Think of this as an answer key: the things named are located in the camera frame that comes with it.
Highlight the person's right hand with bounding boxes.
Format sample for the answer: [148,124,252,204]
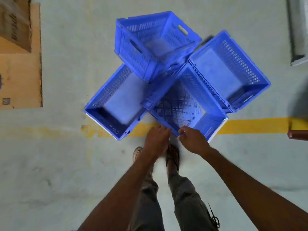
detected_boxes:
[177,125,212,158]

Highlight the person's left brown sandal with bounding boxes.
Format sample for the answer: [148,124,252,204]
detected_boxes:
[133,146,144,163]

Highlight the orange cardboard box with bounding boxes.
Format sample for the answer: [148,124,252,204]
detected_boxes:
[0,0,32,54]

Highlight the flat orange cardboard sheet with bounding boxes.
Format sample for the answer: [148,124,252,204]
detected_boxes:
[0,2,43,110]

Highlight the grey metal mesh cage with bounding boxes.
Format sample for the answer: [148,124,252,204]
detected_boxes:
[286,0,308,67]

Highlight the person's left hand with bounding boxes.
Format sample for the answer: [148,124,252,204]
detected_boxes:
[143,125,172,159]

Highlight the person's grey trousers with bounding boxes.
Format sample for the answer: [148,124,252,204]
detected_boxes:
[129,161,221,231]

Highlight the person's right forearm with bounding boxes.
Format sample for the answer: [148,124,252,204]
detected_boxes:
[201,146,308,231]

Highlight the blue crate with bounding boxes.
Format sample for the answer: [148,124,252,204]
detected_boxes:
[114,11,202,83]
[188,30,272,114]
[142,63,229,143]
[83,64,157,141]

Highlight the person's left forearm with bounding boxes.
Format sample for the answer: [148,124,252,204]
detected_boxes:
[77,151,167,231]

